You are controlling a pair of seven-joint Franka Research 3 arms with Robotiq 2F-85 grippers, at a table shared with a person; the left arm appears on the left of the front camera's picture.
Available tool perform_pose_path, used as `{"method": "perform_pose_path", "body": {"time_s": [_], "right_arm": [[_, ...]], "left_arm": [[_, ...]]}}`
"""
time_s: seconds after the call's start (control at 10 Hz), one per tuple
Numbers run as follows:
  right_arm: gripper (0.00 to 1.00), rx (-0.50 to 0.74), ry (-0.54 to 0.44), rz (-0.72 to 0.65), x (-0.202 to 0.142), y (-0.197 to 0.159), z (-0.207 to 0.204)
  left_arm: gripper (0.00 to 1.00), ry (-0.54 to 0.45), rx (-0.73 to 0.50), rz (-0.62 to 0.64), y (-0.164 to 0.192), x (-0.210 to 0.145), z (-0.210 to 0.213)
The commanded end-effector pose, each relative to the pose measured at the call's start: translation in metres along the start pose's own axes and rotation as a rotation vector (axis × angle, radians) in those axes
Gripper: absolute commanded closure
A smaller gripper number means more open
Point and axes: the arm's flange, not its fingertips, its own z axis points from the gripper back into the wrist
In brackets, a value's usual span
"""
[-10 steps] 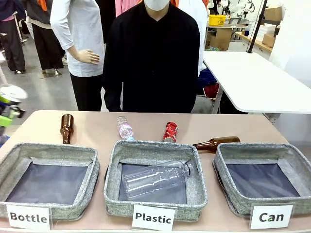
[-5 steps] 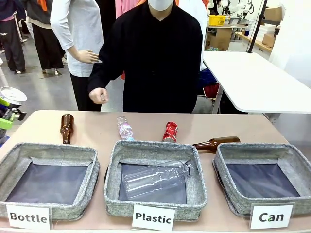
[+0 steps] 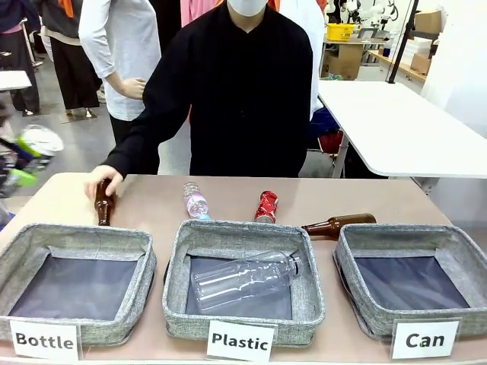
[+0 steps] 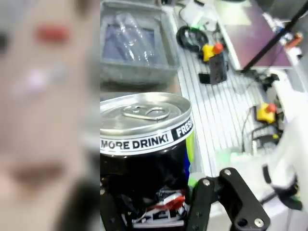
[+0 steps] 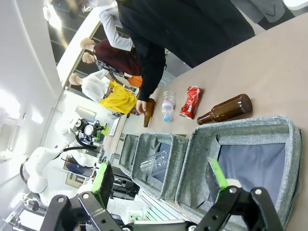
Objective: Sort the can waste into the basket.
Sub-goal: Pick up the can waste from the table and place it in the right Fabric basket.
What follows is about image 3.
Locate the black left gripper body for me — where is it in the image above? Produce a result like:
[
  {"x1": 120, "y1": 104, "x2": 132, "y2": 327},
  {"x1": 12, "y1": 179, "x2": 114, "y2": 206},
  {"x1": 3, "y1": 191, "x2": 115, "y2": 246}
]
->
[{"x1": 0, "y1": 150, "x2": 24, "y2": 199}]

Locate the black silver crushed can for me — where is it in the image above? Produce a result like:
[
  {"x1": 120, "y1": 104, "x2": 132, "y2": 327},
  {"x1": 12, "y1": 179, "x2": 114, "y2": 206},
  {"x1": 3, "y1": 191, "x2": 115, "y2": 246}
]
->
[{"x1": 17, "y1": 124, "x2": 65, "y2": 157}]

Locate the brown glass bottle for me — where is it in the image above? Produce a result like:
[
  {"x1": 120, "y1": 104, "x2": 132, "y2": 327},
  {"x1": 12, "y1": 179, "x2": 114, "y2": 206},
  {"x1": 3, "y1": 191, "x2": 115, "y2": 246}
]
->
[
  {"x1": 94, "y1": 178, "x2": 117, "y2": 227},
  {"x1": 301, "y1": 213, "x2": 377, "y2": 241}
]

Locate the small pink-label plastic bottle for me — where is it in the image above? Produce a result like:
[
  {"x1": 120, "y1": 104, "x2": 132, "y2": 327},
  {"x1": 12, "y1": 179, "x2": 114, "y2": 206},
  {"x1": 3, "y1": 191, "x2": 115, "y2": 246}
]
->
[{"x1": 183, "y1": 181, "x2": 212, "y2": 221}]

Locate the red crushed can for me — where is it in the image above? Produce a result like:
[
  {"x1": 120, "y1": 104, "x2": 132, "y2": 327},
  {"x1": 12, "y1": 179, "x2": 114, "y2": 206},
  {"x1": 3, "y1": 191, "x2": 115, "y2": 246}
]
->
[{"x1": 253, "y1": 190, "x2": 280, "y2": 224}]

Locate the bystander's bare forearm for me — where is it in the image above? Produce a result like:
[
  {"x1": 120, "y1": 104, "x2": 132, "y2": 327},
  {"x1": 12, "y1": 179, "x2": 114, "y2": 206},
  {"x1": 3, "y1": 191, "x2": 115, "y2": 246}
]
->
[{"x1": 104, "y1": 71, "x2": 132, "y2": 96}]

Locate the person's right forearm black sleeve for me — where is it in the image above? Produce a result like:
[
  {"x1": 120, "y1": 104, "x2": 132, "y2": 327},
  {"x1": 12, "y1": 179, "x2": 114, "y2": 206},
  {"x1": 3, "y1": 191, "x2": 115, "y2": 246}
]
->
[{"x1": 102, "y1": 90, "x2": 191, "y2": 179}]

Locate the grey fabric basket Bottle label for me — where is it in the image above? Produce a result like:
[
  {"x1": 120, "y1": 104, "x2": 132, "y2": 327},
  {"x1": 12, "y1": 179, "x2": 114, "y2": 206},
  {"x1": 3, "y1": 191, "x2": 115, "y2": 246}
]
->
[{"x1": 0, "y1": 223, "x2": 158, "y2": 346}]

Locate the grey fabric basket Plastic label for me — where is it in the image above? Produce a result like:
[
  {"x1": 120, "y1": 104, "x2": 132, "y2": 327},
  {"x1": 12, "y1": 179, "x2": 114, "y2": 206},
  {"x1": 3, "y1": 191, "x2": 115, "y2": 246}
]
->
[{"x1": 162, "y1": 218, "x2": 326, "y2": 348}]

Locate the grey fabric basket Can label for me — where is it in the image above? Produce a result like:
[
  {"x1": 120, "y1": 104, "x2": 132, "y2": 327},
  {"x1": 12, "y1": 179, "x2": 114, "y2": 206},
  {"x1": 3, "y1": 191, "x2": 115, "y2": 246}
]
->
[{"x1": 333, "y1": 223, "x2": 487, "y2": 341}]

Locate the yellow plastic basket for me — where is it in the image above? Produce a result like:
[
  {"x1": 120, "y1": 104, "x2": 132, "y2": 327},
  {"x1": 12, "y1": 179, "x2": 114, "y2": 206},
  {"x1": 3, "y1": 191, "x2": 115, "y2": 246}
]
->
[{"x1": 326, "y1": 22, "x2": 357, "y2": 42}]

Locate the white sign reading Can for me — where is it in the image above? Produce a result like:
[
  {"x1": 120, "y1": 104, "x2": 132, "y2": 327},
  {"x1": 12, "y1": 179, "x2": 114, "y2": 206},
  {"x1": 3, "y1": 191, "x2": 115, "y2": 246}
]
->
[{"x1": 390, "y1": 318, "x2": 461, "y2": 360}]

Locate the person's right hand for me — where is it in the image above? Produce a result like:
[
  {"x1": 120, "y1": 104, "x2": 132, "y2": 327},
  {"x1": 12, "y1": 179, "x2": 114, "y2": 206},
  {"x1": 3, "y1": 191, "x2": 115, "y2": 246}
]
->
[{"x1": 84, "y1": 164, "x2": 125, "y2": 201}]

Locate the bystander's bare hand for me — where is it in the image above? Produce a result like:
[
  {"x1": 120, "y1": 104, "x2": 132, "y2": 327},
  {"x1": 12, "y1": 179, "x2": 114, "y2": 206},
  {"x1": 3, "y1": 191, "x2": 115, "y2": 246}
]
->
[{"x1": 124, "y1": 78, "x2": 148, "y2": 100}]

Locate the small white side table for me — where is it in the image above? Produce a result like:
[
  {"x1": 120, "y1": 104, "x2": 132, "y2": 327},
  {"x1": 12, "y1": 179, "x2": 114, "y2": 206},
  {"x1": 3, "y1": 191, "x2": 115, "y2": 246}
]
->
[{"x1": 0, "y1": 70, "x2": 33, "y2": 92}]

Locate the bystander in black skirt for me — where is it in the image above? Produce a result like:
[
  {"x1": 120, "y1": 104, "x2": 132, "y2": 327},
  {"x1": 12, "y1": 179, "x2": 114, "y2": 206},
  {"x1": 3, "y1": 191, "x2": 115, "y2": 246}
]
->
[{"x1": 40, "y1": 0, "x2": 103, "y2": 115}]

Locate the bystander in dark clothes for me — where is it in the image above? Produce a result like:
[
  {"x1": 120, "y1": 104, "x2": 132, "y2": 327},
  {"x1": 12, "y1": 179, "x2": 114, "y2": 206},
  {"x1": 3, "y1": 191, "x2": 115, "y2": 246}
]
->
[{"x1": 0, "y1": 0, "x2": 42, "y2": 115}]

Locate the bystander in light grey top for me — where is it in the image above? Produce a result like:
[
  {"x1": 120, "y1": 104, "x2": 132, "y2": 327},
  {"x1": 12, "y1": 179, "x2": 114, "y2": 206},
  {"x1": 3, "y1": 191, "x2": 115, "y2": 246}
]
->
[{"x1": 78, "y1": 0, "x2": 168, "y2": 146}]

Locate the white sign reading Bottle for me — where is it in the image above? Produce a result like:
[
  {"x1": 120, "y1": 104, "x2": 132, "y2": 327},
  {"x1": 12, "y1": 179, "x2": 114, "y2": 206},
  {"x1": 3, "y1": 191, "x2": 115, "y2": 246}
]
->
[{"x1": 9, "y1": 319, "x2": 81, "y2": 361}]

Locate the person in black shirt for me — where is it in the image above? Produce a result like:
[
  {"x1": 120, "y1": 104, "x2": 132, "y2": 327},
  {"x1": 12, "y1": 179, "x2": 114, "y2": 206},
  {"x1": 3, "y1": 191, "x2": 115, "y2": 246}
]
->
[{"x1": 102, "y1": 0, "x2": 315, "y2": 178}]

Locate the large clear plastic bottle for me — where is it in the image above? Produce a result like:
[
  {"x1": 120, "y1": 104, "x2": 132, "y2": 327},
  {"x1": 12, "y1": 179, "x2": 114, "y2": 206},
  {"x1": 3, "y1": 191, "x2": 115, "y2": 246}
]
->
[{"x1": 189, "y1": 249, "x2": 305, "y2": 313}]

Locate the white face mask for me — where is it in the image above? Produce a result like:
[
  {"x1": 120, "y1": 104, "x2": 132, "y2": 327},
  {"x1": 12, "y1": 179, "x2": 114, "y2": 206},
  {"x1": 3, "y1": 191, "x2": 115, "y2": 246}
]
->
[{"x1": 227, "y1": 0, "x2": 272, "y2": 17}]

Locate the white sign reading Plastic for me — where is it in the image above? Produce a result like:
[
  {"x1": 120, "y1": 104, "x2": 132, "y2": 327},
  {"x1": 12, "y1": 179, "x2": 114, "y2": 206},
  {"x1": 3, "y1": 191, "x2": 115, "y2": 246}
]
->
[{"x1": 206, "y1": 319, "x2": 278, "y2": 363}]

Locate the blue bag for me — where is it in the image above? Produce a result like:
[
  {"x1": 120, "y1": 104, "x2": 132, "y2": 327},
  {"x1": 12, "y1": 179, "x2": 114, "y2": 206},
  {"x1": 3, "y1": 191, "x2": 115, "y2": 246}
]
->
[{"x1": 310, "y1": 107, "x2": 341, "y2": 140}]

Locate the bystander in white coat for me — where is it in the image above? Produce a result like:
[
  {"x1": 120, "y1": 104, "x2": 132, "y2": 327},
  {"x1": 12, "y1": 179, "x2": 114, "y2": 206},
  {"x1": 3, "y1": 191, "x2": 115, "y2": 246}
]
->
[{"x1": 281, "y1": 0, "x2": 326, "y2": 119}]

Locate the white table leg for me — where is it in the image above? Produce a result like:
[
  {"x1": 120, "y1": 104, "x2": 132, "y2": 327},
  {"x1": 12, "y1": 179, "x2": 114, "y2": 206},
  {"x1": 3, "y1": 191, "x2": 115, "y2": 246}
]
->
[{"x1": 331, "y1": 131, "x2": 349, "y2": 179}]

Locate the large cardboard box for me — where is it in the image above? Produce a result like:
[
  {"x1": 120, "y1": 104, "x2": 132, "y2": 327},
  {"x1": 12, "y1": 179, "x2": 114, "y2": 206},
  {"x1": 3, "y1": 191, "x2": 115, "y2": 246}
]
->
[{"x1": 325, "y1": 44, "x2": 363, "y2": 81}]

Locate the large white table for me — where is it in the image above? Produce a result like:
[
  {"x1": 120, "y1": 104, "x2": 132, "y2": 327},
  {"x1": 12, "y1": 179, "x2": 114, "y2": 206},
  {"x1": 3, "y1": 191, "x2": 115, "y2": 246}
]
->
[{"x1": 317, "y1": 79, "x2": 487, "y2": 179}]

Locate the wooden workbench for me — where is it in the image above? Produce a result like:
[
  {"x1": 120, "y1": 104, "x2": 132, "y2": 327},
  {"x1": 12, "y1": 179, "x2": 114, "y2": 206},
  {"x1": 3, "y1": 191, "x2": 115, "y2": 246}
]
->
[{"x1": 368, "y1": 49, "x2": 428, "y2": 83}]

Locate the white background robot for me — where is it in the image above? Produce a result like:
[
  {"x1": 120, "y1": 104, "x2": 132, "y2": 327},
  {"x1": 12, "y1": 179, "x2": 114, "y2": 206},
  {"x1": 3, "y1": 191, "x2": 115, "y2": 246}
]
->
[{"x1": 374, "y1": 0, "x2": 399, "y2": 22}]

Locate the black slanted pole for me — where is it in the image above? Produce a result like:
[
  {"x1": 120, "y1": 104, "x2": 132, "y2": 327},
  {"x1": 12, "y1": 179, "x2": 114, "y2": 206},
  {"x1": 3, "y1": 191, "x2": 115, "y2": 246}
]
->
[{"x1": 385, "y1": 0, "x2": 419, "y2": 84}]

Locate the white foam box stack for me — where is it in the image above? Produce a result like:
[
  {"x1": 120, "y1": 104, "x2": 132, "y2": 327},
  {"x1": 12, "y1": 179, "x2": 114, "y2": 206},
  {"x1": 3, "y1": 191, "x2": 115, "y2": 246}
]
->
[{"x1": 402, "y1": 36, "x2": 442, "y2": 65}]

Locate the small cardboard box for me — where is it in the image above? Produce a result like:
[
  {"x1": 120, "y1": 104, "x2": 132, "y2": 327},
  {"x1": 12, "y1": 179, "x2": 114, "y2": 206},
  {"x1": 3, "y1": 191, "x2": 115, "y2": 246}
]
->
[{"x1": 410, "y1": 52, "x2": 433, "y2": 75}]

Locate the cardboard box on shelf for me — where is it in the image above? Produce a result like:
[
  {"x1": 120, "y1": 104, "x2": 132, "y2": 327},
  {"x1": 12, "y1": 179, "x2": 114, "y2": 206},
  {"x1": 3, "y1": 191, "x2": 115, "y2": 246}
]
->
[{"x1": 414, "y1": 10, "x2": 443, "y2": 33}]

